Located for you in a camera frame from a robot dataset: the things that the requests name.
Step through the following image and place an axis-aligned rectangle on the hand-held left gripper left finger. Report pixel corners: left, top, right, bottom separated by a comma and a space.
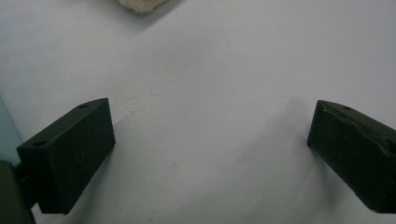
17, 97, 117, 216

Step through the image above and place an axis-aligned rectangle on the beige glove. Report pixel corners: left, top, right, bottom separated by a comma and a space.
117, 0, 171, 14

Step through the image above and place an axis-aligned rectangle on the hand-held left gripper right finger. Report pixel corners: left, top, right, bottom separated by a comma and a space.
306, 99, 396, 215

